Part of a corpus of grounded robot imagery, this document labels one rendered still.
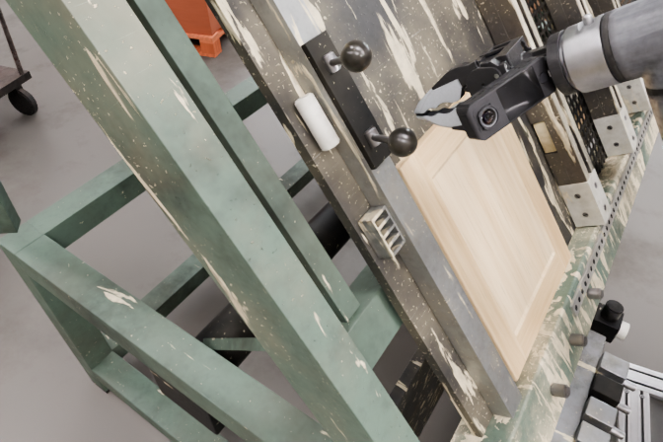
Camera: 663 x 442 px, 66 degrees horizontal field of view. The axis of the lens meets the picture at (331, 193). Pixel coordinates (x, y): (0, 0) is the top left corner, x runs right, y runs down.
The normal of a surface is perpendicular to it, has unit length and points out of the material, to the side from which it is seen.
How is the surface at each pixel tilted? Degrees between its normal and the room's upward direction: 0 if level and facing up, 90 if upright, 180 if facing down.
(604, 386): 0
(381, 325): 54
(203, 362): 0
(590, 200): 90
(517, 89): 60
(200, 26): 90
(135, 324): 0
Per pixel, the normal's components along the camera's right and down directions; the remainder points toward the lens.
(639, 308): -0.01, -0.73
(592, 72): -0.44, 0.72
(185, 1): -0.26, 0.66
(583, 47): -0.74, 0.06
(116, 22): 0.66, -0.13
